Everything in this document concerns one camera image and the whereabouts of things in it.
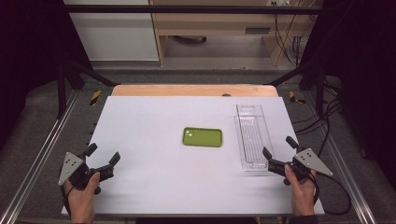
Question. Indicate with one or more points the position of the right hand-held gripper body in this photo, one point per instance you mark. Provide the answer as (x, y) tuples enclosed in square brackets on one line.
[(306, 163)]

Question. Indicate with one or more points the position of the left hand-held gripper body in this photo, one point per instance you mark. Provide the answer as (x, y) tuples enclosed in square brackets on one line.
[(77, 174)]

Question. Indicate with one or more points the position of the clear plastic packaging tray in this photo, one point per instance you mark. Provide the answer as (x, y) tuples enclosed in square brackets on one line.
[(252, 133)]

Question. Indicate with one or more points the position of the green smartphone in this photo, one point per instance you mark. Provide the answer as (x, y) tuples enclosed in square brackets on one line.
[(202, 137)]

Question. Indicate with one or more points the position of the person's left hand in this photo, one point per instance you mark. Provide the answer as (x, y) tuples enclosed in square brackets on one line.
[(82, 199)]

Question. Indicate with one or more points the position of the person's right hand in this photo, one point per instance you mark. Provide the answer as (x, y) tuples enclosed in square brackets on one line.
[(300, 194)]

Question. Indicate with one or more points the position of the white board sheet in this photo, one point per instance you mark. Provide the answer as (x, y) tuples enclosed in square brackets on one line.
[(155, 174)]

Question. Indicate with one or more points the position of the yellow clamp right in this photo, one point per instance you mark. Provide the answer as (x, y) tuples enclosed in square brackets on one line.
[(293, 97)]

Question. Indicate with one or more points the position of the black metal stand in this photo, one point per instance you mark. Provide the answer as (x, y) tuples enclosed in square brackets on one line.
[(317, 81), (63, 84)]

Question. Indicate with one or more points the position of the black curtain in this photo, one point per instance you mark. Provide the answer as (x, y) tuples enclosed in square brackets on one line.
[(28, 46), (361, 62)]

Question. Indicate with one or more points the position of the white cabinet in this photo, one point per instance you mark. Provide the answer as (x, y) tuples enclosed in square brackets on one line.
[(115, 34)]

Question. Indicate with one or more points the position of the light wooden desk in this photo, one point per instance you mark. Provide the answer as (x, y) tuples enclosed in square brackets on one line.
[(214, 21)]

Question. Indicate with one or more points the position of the aluminium rail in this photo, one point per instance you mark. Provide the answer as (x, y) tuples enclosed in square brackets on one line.
[(342, 168), (34, 161)]

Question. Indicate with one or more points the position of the black horizontal frame bar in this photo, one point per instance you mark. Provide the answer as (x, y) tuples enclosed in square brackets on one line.
[(186, 9)]

